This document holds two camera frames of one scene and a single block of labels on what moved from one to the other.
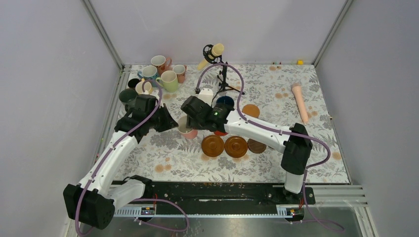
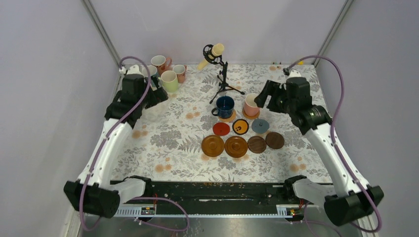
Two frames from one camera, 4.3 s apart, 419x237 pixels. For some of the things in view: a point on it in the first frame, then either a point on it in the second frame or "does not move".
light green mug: x=168 y=80 does not move
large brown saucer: x=235 y=146 does not move
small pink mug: x=180 y=70 does not move
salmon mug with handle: x=162 y=64 does not move
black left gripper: x=169 y=122 to x=158 y=95
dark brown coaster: x=256 y=146 does not move
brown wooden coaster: x=213 y=145 does not move
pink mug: x=186 y=133 to x=250 y=107
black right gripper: x=191 y=123 to x=271 y=88
